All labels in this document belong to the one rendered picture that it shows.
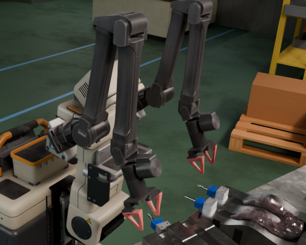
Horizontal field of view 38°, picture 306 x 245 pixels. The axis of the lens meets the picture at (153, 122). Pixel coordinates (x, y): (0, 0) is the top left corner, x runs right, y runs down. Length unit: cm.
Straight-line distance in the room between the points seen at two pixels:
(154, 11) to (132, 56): 637
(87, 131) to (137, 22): 38
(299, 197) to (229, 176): 168
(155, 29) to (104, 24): 638
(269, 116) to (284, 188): 238
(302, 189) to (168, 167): 175
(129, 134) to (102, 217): 54
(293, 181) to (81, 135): 115
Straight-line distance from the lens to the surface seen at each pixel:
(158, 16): 754
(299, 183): 219
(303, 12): 595
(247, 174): 378
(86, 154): 167
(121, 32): 118
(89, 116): 136
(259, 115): 445
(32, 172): 189
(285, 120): 444
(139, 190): 137
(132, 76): 123
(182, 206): 325
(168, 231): 159
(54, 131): 148
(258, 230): 165
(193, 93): 164
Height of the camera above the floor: 186
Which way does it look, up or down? 25 degrees down
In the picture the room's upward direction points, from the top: 5 degrees clockwise
